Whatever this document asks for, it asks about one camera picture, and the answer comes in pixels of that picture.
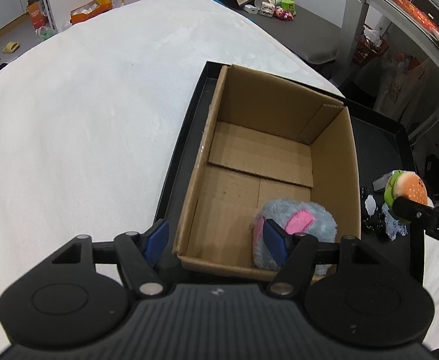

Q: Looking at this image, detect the grey plush toy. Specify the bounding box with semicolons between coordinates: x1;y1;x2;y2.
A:
252;199;337;271

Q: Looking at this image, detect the hamburger plush toy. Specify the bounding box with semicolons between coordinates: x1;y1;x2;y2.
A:
384;170;429;219

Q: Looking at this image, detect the brown cardboard box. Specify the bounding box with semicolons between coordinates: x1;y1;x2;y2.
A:
173;65;361;281

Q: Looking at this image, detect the black white plush toy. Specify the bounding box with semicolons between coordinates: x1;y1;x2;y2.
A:
360;187;390;243

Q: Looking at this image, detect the blue white small box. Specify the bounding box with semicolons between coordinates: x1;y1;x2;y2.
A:
372;172;393;191

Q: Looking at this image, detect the black shallow tray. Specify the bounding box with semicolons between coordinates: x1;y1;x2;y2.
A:
154;59;427;282

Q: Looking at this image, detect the red basket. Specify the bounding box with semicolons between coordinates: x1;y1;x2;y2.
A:
353;24;389;67

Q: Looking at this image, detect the grey padded bench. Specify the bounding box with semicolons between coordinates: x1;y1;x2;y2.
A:
236;6;341;67

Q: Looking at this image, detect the curved grey desk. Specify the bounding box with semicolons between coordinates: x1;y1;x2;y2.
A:
345;0;439;98

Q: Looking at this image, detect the small toys pile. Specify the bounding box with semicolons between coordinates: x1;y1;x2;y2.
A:
242;0;297;21

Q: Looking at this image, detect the orange cardboard box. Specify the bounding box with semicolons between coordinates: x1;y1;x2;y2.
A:
70;0;124;24

